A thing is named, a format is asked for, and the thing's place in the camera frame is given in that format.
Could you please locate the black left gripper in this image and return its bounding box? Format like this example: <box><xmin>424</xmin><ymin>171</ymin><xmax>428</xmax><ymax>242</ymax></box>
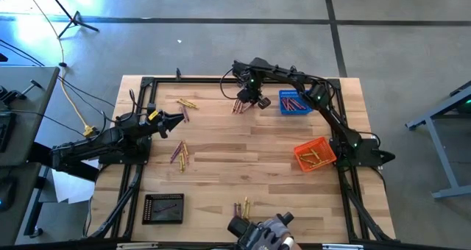
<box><xmin>141</xmin><ymin>110</ymin><xmax>185</xmax><ymax>140</ymax></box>

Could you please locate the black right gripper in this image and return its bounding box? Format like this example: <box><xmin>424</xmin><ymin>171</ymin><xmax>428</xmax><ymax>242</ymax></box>
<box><xmin>235</xmin><ymin>74</ymin><xmax>272</xmax><ymax>111</ymax></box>

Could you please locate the blue plastic basket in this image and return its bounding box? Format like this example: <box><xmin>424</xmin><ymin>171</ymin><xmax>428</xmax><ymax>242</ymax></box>
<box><xmin>278</xmin><ymin>89</ymin><xmax>314</xmax><ymax>115</ymax></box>

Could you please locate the orange plastic basket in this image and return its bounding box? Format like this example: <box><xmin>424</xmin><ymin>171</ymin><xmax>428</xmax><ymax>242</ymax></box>
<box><xmin>293</xmin><ymin>136</ymin><xmax>338</xmax><ymax>173</ymax></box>

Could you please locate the black plastic basket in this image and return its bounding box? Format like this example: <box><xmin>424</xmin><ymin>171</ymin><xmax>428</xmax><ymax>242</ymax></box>
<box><xmin>141</xmin><ymin>193</ymin><xmax>185</xmax><ymax>226</ymax></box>

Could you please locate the black desk support beam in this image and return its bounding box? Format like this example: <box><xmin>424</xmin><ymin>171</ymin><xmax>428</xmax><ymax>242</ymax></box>
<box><xmin>28</xmin><ymin>142</ymin><xmax>99</xmax><ymax>183</ymax></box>

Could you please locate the white paper sheet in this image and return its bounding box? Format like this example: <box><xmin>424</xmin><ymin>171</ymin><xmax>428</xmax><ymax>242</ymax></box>
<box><xmin>51</xmin><ymin>160</ymin><xmax>100</xmax><ymax>205</ymax></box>

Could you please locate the black handheld device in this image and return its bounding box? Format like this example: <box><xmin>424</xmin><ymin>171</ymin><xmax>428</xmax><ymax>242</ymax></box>
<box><xmin>227</xmin><ymin>211</ymin><xmax>295</xmax><ymax>250</ymax></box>

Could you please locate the person's hand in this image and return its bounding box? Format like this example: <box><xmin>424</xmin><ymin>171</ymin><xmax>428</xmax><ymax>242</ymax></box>
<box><xmin>257</xmin><ymin>215</ymin><xmax>303</xmax><ymax>250</ymax></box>

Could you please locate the black tripod stand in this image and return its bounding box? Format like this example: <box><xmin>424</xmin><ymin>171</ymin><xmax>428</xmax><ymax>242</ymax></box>
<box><xmin>42</xmin><ymin>0</ymin><xmax>100</xmax><ymax>40</ymax></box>

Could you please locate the black desk clamp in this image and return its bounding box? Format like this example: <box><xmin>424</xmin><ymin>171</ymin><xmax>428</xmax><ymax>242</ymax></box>
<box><xmin>0</xmin><ymin>79</ymin><xmax>43</xmax><ymax>104</ymax></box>

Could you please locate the black keyboard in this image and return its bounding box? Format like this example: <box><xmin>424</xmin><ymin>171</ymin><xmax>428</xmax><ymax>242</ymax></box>
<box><xmin>0</xmin><ymin>112</ymin><xmax>18</xmax><ymax>154</ymax></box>

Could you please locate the black computer mouse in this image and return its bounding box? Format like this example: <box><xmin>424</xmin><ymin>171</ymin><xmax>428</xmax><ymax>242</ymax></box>
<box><xmin>0</xmin><ymin>178</ymin><xmax>16</xmax><ymax>213</ymax></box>

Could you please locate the dark grey desk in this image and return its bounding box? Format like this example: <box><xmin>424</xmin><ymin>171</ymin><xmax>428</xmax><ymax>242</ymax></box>
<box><xmin>0</xmin><ymin>162</ymin><xmax>42</xmax><ymax>248</ymax></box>

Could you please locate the grey metal table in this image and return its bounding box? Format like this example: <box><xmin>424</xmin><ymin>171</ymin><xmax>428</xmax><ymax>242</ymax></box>
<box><xmin>404</xmin><ymin>79</ymin><xmax>471</xmax><ymax>200</ymax></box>

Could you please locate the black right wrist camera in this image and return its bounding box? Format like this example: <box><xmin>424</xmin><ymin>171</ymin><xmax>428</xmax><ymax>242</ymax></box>
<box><xmin>231</xmin><ymin>60</ymin><xmax>251</xmax><ymax>82</ymax></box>

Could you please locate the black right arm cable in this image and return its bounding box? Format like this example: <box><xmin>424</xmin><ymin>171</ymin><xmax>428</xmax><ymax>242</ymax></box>
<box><xmin>219</xmin><ymin>66</ymin><xmax>242</xmax><ymax>101</ymax></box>

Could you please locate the black aluminium table frame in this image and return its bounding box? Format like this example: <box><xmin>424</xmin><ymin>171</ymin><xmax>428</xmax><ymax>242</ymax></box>
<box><xmin>110</xmin><ymin>75</ymin><xmax>397</xmax><ymax>243</ymax></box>

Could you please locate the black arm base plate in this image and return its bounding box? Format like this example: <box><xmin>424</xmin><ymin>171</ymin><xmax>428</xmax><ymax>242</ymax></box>
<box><xmin>330</xmin><ymin>137</ymin><xmax>397</xmax><ymax>169</ymax></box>
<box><xmin>98</xmin><ymin>135</ymin><xmax>152</xmax><ymax>166</ymax></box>

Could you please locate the yellow floor cable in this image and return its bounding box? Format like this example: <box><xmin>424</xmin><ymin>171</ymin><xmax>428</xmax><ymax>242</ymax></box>
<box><xmin>20</xmin><ymin>0</ymin><xmax>99</xmax><ymax>139</ymax></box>

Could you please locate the black floor cable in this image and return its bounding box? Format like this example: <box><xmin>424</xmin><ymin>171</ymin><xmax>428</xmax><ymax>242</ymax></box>
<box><xmin>57</xmin><ymin>75</ymin><xmax>116</xmax><ymax>108</ymax></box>
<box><xmin>0</xmin><ymin>38</ymin><xmax>46</xmax><ymax>67</ymax></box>
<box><xmin>7</xmin><ymin>108</ymin><xmax>88</xmax><ymax>138</ymax></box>

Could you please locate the black cable sleeve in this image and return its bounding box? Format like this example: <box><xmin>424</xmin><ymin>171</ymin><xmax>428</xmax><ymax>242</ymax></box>
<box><xmin>86</xmin><ymin>163</ymin><xmax>145</xmax><ymax>240</ymax></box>
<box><xmin>338</xmin><ymin>167</ymin><xmax>392</xmax><ymax>243</ymax></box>

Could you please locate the silver metal bracket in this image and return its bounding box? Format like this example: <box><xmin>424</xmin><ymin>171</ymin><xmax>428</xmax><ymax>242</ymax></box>
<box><xmin>322</xmin><ymin>243</ymin><xmax>365</xmax><ymax>250</ymax></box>
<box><xmin>116</xmin><ymin>241</ymin><xmax>159</xmax><ymax>250</ymax></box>

